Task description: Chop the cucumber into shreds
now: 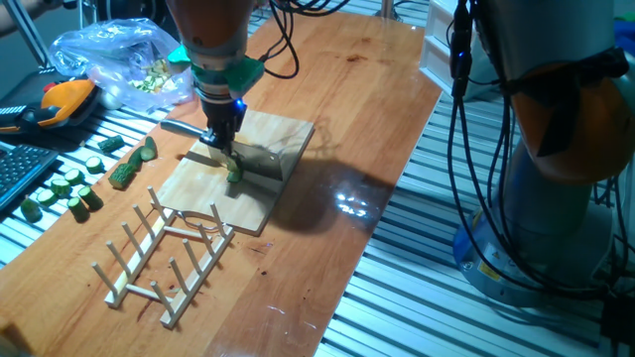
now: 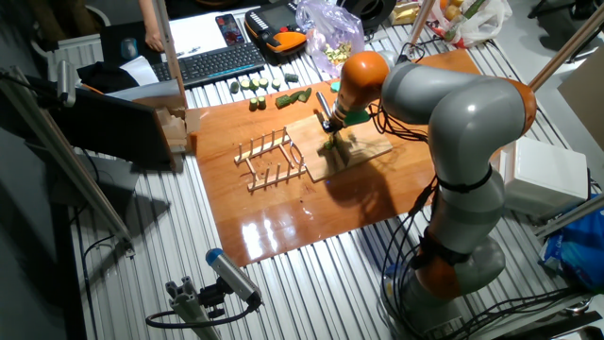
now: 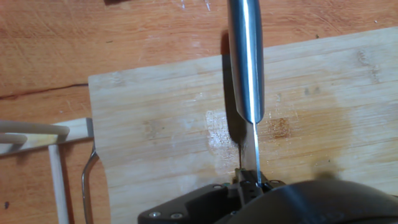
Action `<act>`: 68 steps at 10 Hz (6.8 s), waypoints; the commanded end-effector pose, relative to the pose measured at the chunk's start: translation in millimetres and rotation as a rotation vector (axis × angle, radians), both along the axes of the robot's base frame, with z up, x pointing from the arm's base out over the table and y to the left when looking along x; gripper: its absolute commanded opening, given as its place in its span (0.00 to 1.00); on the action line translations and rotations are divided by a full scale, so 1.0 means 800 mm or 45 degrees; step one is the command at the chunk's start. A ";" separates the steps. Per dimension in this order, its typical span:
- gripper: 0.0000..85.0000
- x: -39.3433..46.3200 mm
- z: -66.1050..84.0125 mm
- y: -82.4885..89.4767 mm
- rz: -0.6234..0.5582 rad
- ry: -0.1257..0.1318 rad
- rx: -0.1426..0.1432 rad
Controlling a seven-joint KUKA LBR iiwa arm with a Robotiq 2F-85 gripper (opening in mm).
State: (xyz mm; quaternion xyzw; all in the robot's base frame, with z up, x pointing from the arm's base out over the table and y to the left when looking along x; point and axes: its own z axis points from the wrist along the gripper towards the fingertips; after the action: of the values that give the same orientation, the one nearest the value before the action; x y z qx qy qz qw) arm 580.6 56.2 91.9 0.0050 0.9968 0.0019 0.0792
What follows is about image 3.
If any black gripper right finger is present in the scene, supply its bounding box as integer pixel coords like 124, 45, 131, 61
217, 179, 398, 224

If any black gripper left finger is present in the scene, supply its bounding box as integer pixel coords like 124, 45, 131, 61
137, 169, 259, 224

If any steel cleaver knife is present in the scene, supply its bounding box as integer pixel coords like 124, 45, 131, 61
226, 0, 266, 187

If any light bamboo cutting board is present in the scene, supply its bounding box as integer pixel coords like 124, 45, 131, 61
81, 26, 398, 224

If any wooden dish rack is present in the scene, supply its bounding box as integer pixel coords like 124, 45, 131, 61
0, 117, 95, 224

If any large reddish wooden board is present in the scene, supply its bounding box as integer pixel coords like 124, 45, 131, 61
0, 0, 398, 224

